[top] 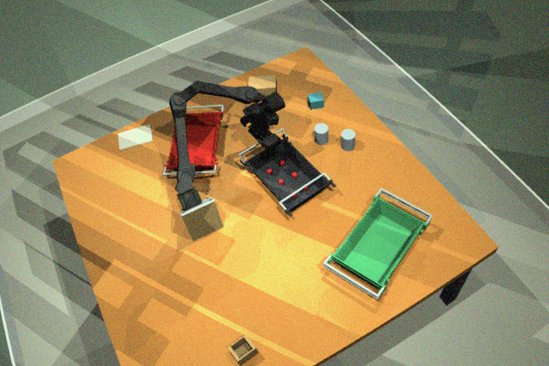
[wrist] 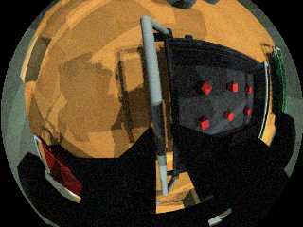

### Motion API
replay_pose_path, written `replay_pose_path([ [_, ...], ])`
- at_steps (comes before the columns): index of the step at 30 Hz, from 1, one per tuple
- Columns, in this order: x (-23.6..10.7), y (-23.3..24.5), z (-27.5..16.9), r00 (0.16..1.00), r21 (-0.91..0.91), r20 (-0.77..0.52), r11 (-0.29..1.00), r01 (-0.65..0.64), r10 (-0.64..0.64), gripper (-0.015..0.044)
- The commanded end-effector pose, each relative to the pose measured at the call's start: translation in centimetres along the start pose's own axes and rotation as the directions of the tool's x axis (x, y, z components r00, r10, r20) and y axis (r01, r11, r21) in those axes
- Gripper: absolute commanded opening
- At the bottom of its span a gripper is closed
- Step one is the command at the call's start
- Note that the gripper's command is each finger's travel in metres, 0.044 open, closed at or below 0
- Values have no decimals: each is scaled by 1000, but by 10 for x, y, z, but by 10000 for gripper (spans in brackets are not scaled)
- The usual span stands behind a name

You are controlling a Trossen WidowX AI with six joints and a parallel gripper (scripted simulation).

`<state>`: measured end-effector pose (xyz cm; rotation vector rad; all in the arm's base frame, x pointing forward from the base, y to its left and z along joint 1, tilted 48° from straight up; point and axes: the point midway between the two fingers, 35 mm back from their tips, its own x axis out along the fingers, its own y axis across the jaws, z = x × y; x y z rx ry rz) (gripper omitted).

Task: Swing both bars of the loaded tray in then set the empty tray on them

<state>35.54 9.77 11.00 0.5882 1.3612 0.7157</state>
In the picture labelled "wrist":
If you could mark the small red block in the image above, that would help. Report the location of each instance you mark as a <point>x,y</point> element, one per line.
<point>204,87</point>
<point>203,122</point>

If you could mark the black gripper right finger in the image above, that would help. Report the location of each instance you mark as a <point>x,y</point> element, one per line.
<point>206,157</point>

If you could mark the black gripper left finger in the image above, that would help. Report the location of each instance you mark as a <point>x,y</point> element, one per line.
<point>135,169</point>

